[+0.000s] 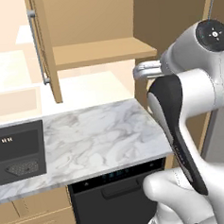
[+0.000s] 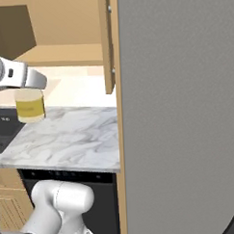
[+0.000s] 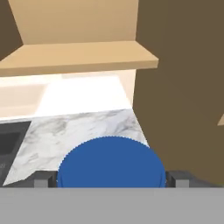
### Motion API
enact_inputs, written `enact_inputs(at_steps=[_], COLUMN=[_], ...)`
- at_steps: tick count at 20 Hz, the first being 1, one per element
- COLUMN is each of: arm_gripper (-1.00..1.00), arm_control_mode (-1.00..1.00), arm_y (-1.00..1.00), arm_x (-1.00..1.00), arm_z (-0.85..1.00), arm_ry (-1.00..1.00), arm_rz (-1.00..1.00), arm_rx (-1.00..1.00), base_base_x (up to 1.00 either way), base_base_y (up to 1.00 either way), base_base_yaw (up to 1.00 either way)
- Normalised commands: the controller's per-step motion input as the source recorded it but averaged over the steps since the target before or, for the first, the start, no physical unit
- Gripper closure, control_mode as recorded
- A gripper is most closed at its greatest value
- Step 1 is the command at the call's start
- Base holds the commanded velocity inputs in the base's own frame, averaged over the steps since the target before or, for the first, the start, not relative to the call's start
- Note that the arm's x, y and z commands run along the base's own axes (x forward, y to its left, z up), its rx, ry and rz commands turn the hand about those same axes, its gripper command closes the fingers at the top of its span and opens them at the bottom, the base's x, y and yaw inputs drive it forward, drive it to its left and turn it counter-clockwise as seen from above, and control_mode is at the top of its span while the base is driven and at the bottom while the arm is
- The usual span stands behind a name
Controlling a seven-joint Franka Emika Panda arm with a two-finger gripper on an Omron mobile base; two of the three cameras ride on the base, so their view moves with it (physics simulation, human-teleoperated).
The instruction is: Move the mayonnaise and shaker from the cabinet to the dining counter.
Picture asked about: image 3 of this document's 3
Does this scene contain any dark grey sink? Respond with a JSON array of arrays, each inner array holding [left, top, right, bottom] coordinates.
[[0, 120, 32, 187]]

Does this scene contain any brown cabinet door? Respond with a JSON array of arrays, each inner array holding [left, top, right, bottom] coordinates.
[[131, 0, 224, 188]]

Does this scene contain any tan wooden cabinet shelf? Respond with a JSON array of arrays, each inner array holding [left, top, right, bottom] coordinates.
[[0, 39, 160, 78]]

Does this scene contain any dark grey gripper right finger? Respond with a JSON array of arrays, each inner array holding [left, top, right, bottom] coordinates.
[[164, 170, 223, 189]]

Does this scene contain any tan open wall cabinet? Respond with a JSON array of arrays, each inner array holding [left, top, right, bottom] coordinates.
[[7, 0, 140, 46]]

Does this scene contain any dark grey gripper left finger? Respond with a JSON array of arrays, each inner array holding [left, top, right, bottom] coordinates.
[[2, 171, 59, 189]]

